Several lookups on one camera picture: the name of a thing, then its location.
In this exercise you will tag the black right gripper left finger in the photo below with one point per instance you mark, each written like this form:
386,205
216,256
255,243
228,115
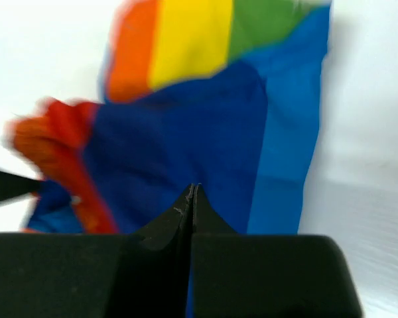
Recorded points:
144,274

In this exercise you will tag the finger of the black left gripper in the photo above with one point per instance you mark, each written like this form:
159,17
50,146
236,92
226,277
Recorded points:
14,187

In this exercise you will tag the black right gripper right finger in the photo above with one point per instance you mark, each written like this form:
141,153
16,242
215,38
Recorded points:
235,275

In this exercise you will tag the rainbow striped shorts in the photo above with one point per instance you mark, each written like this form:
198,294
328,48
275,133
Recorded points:
225,94

